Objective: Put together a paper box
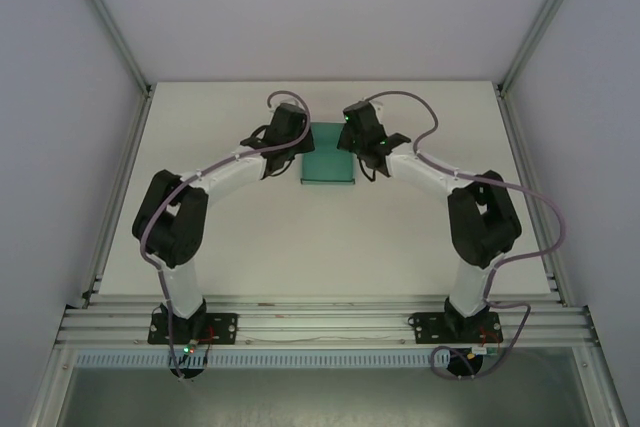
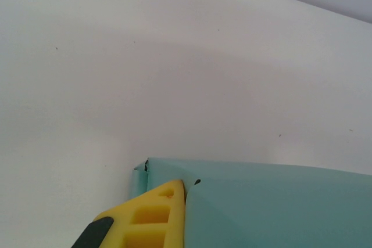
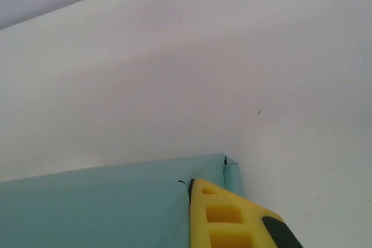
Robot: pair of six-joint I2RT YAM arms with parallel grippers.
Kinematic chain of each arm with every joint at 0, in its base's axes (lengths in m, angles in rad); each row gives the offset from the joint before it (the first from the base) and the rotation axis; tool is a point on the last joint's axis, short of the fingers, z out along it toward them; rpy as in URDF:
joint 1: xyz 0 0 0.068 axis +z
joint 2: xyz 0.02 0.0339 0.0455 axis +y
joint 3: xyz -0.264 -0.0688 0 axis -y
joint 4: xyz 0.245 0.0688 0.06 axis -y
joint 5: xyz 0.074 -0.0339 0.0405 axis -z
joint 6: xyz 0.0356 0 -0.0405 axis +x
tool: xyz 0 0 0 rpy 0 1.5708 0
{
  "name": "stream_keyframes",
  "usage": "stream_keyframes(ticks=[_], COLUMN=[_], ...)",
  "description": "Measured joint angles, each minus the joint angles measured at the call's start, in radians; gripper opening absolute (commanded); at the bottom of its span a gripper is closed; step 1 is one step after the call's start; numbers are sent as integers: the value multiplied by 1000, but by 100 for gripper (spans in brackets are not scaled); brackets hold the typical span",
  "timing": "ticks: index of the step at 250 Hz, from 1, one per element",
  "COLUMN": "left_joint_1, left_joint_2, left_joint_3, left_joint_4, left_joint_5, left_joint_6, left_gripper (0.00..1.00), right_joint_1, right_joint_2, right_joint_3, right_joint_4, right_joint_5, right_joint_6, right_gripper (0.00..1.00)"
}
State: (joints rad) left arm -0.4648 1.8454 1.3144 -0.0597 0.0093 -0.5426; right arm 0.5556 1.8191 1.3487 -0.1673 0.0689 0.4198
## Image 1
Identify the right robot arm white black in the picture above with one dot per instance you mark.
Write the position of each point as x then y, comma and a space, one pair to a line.
480, 222

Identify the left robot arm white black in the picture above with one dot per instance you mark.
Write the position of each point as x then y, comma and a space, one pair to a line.
172, 222

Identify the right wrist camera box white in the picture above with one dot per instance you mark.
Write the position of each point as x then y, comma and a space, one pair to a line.
377, 104

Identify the aluminium side rail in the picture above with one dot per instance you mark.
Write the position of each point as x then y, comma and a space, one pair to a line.
117, 197
532, 157

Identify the aluminium mounting rail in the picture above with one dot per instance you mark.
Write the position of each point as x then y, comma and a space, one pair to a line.
320, 319

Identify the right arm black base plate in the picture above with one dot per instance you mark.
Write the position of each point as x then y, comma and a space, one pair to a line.
427, 327

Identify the aluminium frame post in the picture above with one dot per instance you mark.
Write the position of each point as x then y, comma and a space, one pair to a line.
545, 17
107, 22

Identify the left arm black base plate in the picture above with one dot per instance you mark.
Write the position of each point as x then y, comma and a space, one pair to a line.
222, 327

